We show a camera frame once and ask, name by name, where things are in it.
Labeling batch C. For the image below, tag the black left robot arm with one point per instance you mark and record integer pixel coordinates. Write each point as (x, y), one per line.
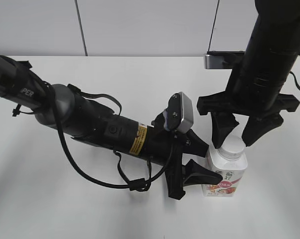
(73, 112)

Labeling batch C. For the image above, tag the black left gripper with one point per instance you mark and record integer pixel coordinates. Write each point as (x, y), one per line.
(167, 148)

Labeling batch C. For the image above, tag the white plastic screw cap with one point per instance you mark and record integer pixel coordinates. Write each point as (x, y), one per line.
(233, 145)

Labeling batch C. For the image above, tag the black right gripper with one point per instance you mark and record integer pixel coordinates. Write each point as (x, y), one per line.
(262, 108)

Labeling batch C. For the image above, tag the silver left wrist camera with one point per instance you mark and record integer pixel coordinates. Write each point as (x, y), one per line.
(179, 113)

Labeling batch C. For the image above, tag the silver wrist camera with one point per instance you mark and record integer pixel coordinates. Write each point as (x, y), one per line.
(216, 60)
(179, 113)

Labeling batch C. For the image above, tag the white yili changqing yogurt bottle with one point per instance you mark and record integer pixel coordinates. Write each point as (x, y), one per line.
(230, 162)

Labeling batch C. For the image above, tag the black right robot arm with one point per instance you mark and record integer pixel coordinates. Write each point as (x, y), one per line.
(257, 75)

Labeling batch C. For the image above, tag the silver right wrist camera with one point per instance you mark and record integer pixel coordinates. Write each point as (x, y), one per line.
(216, 60)

